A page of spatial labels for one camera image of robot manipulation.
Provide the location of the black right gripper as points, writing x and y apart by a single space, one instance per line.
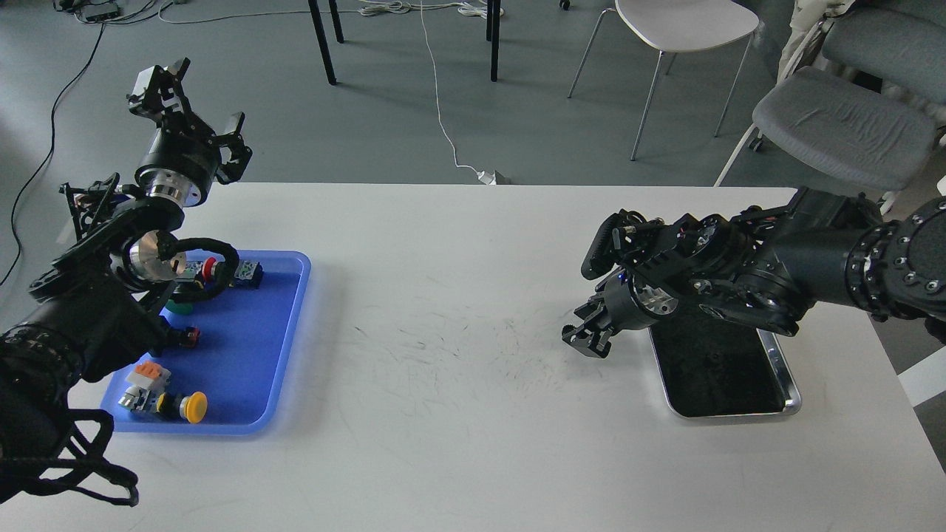
622 302

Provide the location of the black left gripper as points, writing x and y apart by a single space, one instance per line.
181 156

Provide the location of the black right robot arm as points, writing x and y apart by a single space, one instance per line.
764 268

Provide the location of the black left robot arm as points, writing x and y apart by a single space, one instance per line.
99 305

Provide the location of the silver metal tray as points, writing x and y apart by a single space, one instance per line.
710 368

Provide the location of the blue plastic tray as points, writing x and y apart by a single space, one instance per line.
246 336

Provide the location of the white power adapter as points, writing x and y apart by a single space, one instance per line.
492 178

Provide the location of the orange white contact block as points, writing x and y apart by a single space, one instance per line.
150 376

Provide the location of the yellow mushroom push button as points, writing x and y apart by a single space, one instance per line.
165 405

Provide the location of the white chair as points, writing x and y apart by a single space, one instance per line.
674 27

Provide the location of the grey upholstered chair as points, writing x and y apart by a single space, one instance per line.
843 130

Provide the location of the red push button switch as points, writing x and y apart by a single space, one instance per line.
208 270

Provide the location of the black switch contact block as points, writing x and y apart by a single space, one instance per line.
248 274

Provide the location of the green push button switch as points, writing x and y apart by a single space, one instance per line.
180 305

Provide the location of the black selector switch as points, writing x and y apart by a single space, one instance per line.
185 338

